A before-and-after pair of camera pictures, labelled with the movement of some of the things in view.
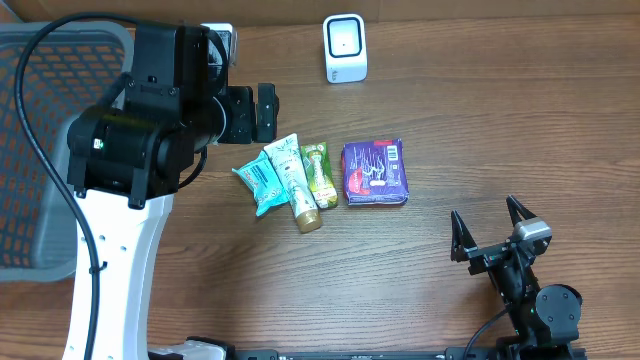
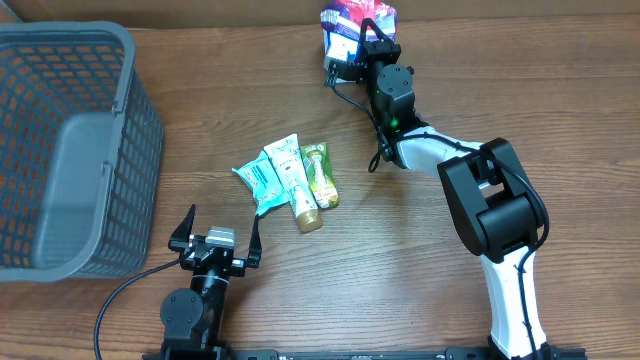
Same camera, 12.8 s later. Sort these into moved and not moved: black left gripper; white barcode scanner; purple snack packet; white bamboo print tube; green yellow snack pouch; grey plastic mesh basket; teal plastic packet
Moved: black left gripper; purple snack packet
Not moved: green yellow snack pouch; grey plastic mesh basket; teal plastic packet; white barcode scanner; white bamboo print tube
